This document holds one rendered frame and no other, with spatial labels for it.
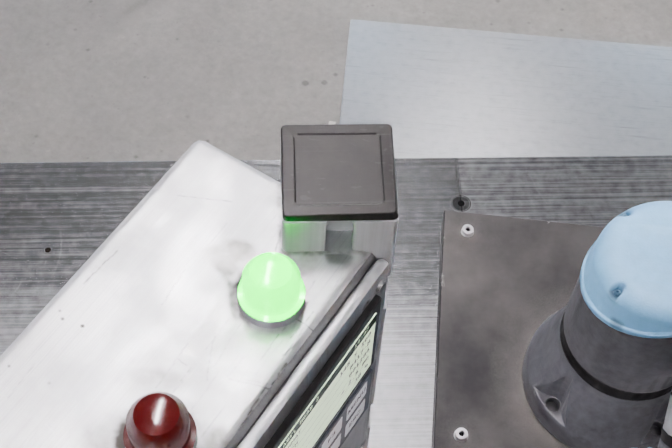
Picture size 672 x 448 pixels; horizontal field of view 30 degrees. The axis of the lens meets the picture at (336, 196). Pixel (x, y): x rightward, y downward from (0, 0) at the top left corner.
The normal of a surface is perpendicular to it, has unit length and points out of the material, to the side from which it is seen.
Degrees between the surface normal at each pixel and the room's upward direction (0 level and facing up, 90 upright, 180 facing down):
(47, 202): 0
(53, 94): 0
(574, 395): 72
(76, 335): 0
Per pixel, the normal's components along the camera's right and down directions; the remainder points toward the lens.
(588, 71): 0.04, -0.57
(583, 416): -0.48, 0.48
